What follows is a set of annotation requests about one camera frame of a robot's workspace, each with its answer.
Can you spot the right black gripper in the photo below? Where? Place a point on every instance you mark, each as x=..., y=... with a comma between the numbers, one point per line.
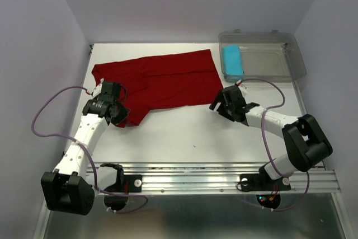
x=220, y=96

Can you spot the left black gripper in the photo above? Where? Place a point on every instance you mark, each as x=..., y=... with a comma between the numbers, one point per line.
x=122, y=115

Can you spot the red t shirt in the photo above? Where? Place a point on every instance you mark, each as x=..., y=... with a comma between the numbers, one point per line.
x=162, y=82

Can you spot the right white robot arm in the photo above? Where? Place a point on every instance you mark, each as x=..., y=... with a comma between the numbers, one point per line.
x=305, y=142

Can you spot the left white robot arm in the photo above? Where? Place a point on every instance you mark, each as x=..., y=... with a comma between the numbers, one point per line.
x=65, y=188

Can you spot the rolled light blue t shirt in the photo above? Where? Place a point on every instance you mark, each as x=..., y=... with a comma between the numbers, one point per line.
x=232, y=60

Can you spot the clear plastic bin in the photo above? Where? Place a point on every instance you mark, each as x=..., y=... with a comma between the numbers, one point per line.
x=274, y=56

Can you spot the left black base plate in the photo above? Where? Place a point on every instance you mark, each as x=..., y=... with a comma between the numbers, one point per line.
x=120, y=184

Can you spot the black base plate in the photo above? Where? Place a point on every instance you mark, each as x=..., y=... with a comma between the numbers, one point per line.
x=260, y=182
x=120, y=184

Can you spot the aluminium mounting rail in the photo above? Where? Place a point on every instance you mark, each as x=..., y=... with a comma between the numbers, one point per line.
x=214, y=178

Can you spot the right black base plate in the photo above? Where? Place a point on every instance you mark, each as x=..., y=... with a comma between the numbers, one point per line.
x=260, y=182

